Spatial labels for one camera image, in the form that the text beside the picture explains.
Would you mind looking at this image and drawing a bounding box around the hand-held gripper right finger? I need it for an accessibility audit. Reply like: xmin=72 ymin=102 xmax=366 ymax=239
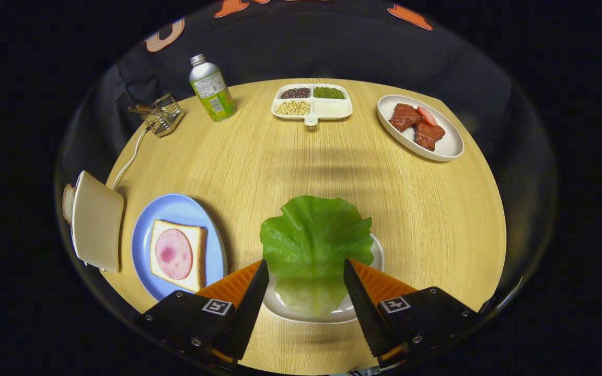
xmin=343 ymin=258 xmax=482 ymax=369

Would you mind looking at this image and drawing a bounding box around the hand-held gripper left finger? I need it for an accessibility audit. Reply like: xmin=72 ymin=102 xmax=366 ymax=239
xmin=136 ymin=259 xmax=270 ymax=369

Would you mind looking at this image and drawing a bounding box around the green lettuce leaf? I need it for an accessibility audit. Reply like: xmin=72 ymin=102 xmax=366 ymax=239
xmin=260 ymin=195 xmax=374 ymax=316

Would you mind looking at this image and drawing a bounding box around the toasted bread slice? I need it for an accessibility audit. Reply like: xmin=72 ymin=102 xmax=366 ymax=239
xmin=62 ymin=183 xmax=76 ymax=226

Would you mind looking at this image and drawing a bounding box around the white rounded plate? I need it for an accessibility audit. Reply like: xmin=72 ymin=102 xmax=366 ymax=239
xmin=263 ymin=233 xmax=385 ymax=324

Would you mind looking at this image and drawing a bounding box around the white bread slice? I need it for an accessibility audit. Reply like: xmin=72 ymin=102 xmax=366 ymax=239
xmin=149 ymin=219 xmax=208 ymax=293

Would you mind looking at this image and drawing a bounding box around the pink ham slice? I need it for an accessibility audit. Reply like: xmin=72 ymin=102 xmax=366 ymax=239
xmin=155 ymin=229 xmax=194 ymax=280

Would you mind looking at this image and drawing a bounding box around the blue round plate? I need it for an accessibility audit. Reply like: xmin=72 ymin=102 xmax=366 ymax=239
xmin=132 ymin=194 xmax=228 ymax=302

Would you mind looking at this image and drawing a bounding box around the white toaster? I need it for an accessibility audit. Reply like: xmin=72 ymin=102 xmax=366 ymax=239
xmin=71 ymin=170 xmax=124 ymax=273

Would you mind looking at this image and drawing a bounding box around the brown meat slice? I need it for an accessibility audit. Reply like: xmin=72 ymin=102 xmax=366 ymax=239
xmin=389 ymin=103 xmax=423 ymax=132
xmin=414 ymin=121 xmax=446 ymax=152

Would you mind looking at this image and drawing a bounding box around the white oval plate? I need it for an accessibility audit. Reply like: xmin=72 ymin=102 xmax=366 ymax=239
xmin=377 ymin=95 xmax=465 ymax=162

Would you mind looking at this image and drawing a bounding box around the white divided dish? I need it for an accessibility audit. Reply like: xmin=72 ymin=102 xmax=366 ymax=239
xmin=272 ymin=84 xmax=353 ymax=127

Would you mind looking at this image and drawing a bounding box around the pile of yellow soybeans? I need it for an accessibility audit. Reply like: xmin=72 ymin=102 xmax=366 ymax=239
xmin=276 ymin=100 xmax=311 ymax=116

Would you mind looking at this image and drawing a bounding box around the silver bottle with green label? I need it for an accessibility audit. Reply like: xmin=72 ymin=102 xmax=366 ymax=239
xmin=189 ymin=54 xmax=238 ymax=123

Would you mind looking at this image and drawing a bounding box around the black backdrop cloth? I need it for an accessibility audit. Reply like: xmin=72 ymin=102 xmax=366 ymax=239
xmin=55 ymin=0 xmax=558 ymax=293

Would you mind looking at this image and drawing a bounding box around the white toaster cable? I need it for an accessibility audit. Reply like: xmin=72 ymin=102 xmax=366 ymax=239
xmin=112 ymin=128 xmax=150 ymax=190

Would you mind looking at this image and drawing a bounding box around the metal wire basket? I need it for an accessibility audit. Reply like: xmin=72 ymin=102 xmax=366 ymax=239
xmin=143 ymin=94 xmax=186 ymax=138

